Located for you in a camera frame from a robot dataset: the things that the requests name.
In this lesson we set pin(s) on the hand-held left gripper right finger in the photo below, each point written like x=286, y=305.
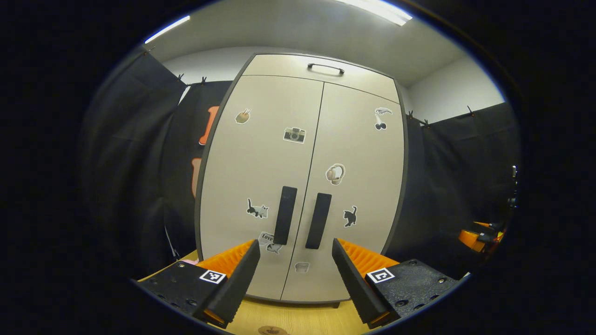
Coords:
x=354, y=284

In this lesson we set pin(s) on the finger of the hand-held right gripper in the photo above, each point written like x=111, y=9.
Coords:
x=469, y=239

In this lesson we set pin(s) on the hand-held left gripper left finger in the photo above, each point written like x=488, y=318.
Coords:
x=235, y=288

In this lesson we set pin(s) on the white cabinet door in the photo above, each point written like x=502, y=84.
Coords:
x=260, y=158
x=363, y=153

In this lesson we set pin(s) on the black backdrop cloth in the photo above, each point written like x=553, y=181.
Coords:
x=447, y=186

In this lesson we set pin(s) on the white and grey cabinet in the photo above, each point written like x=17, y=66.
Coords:
x=302, y=70

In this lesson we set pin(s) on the white cabinet drawer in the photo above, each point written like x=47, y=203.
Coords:
x=279, y=65

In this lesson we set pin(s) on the ceiling strip light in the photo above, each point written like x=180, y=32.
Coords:
x=377, y=10
x=166, y=29

